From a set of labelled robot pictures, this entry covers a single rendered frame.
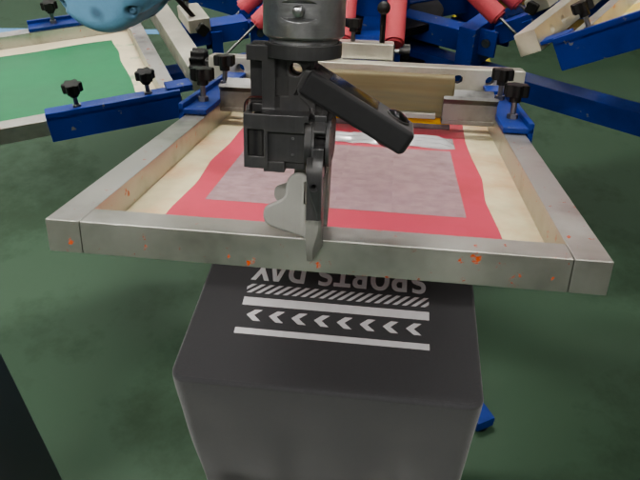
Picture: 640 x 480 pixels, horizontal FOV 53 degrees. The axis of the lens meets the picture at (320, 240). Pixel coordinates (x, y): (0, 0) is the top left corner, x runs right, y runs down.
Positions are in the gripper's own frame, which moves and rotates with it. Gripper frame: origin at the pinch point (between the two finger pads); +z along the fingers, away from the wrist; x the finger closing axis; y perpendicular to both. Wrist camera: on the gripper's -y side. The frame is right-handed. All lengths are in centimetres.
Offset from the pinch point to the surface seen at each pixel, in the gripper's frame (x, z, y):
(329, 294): -30.8, 23.7, 1.4
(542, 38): -87, -12, -38
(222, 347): -18.2, 27.1, 16.1
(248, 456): -17, 47, 12
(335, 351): -19.3, 26.9, -0.9
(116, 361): -110, 100, 79
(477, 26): -119, -11, -28
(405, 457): -16.6, 43.3, -12.7
